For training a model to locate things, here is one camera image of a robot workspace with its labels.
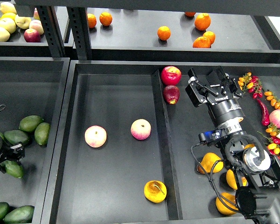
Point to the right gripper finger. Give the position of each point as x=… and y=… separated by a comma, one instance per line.
x=197, y=91
x=218, y=77

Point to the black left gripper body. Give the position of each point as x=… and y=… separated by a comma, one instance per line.
x=1, y=156

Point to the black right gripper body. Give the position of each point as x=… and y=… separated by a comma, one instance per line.
x=218, y=94

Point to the dark green avocado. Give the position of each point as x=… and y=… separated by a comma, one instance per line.
x=13, y=168
x=15, y=136

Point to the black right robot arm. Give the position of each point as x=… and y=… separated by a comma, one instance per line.
x=256, y=171

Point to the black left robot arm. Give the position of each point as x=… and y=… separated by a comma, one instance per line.
x=3, y=143

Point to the green avocado top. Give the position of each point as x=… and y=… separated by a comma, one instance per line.
x=30, y=123

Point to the green avocado right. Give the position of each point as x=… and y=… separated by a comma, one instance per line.
x=42, y=133

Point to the yellow pear with brown top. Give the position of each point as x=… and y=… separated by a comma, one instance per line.
x=249, y=146

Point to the yellow pear with stem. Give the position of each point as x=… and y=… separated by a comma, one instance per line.
x=231, y=181

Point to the yellow pear bottom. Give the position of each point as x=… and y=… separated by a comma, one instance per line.
x=226, y=205

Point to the dark red apple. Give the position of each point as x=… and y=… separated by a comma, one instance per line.
x=171, y=94

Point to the bright red apple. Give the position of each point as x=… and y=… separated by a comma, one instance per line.
x=171, y=75

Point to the orange red cherry tomato bunch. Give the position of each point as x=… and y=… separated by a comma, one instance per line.
x=251, y=84

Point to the orange front right shelf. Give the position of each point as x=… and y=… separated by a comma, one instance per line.
x=201, y=42

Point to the orange behind front right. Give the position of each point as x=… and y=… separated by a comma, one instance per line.
x=210, y=35

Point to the red chili pepper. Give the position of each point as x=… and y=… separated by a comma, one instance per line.
x=265, y=113

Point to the large orange right shelf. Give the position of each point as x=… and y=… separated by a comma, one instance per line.
x=202, y=21

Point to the black left produce bin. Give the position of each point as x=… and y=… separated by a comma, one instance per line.
x=31, y=86

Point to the black produce bin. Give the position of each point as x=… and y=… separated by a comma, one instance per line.
x=105, y=185
x=31, y=86

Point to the pink apple centre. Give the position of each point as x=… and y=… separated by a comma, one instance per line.
x=140, y=129

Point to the pink apple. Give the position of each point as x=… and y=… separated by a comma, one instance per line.
x=95, y=136
x=140, y=129

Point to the pink peach right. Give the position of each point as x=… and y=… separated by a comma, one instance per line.
x=274, y=118

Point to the orange centre shelf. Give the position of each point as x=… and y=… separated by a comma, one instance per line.
x=163, y=33

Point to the orange under top shelf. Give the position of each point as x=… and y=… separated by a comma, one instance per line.
x=190, y=14

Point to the pink apple left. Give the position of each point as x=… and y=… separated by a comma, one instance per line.
x=95, y=136

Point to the mixed cherry tomato cluster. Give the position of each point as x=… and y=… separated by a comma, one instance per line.
x=272, y=142

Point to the black middle produce bin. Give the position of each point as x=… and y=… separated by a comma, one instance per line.
x=105, y=185

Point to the black upper right shelf tray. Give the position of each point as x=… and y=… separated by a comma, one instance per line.
x=132, y=35

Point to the black shelf tray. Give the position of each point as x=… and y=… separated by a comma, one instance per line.
x=17, y=46
x=132, y=35

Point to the black upper left shelf tray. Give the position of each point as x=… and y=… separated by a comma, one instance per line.
x=17, y=46

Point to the red apple on left shelf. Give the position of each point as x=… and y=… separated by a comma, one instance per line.
x=32, y=35

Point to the black shelf upright post left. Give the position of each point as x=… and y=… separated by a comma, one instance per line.
x=52, y=32

